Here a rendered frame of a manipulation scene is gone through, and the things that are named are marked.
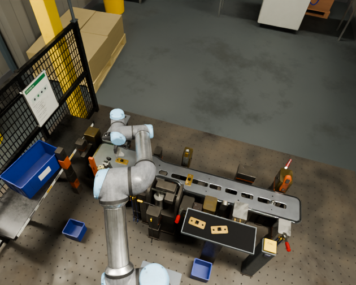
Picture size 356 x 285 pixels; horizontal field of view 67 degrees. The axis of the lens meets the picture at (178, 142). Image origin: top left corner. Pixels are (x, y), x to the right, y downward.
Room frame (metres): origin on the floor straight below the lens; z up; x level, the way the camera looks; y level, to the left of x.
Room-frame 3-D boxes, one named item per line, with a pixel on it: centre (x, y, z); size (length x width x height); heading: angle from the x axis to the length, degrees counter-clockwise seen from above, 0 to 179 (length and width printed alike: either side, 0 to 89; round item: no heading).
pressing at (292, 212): (0.90, -0.11, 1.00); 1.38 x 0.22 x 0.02; 78
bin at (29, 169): (0.83, 0.84, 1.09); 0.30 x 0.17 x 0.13; 158
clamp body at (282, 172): (0.97, -0.71, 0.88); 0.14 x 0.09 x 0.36; 168
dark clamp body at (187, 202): (0.68, -0.08, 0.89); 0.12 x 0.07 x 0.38; 168
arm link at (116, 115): (0.99, 0.34, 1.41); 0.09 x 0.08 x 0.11; 12
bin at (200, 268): (0.42, -0.20, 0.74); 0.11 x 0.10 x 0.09; 78
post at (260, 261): (0.47, -0.50, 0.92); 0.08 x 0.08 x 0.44; 78
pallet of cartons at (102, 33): (3.45, 1.51, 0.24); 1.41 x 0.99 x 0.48; 167
